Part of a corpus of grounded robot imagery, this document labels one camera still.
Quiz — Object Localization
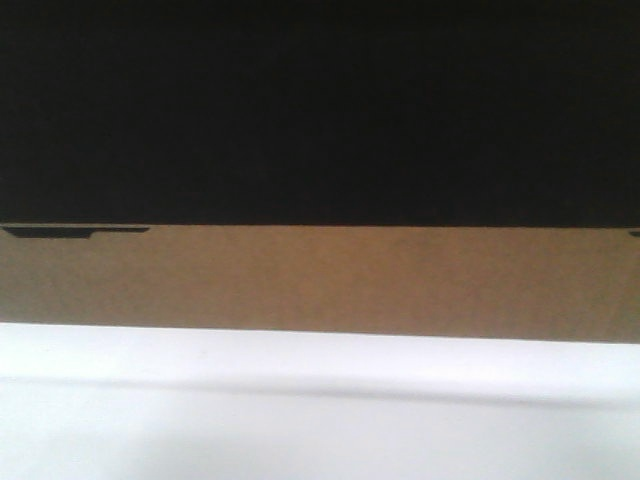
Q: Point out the brown EcoFlow cardboard box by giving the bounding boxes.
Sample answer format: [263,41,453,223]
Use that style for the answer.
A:
[1,1,639,343]

